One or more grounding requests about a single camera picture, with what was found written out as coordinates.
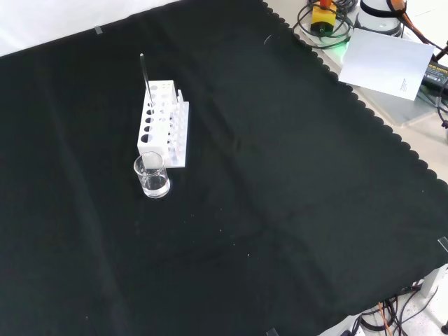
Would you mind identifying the clear glass rod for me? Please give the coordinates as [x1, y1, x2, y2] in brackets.
[139, 52, 155, 106]

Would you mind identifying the white test tube rack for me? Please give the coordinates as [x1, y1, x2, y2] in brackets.
[136, 80, 190, 169]

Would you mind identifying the black bench cloth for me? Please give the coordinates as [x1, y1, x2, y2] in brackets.
[0, 0, 448, 336]

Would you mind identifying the small clear glass beaker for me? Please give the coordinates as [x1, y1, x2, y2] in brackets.
[133, 150, 172, 200]

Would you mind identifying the yellow stop button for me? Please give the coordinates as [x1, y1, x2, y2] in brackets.
[310, 0, 338, 36]

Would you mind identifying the pale board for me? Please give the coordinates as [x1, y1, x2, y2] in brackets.
[338, 28, 436, 102]

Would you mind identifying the black power adapter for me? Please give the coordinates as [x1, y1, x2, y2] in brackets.
[421, 62, 448, 89]

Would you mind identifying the grey bench leg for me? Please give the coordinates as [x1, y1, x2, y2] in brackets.
[420, 265, 448, 298]

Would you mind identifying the black cable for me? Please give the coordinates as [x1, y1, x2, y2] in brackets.
[292, 0, 355, 50]

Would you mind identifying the orange cable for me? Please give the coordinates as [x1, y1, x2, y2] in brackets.
[377, 301, 392, 336]

